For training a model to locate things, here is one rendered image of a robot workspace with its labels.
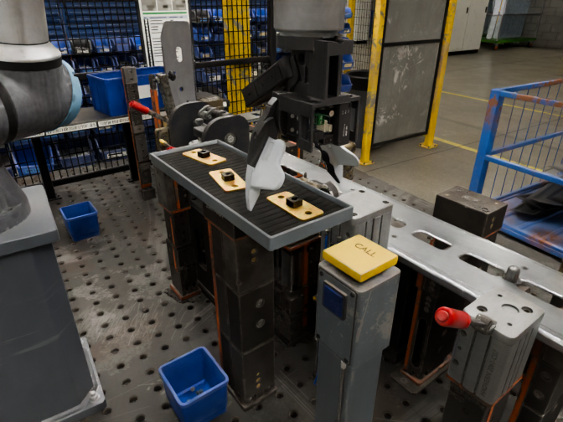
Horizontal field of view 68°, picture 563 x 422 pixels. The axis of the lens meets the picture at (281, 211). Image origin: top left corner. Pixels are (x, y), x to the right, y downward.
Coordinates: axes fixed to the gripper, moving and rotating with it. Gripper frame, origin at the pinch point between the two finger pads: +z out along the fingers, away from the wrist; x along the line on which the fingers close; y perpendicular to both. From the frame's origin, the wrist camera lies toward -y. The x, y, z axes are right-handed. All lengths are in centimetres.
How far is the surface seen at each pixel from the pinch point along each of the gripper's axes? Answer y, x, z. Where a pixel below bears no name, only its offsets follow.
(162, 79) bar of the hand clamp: -81, 15, -2
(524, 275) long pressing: 17.8, 35.2, 17.7
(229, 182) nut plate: -11.6, -3.2, 1.5
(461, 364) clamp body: 21.6, 11.8, 20.1
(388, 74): -215, 273, 37
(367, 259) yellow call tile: 14.8, -1.4, 1.8
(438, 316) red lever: 23.1, 0.4, 4.8
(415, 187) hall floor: -151, 248, 117
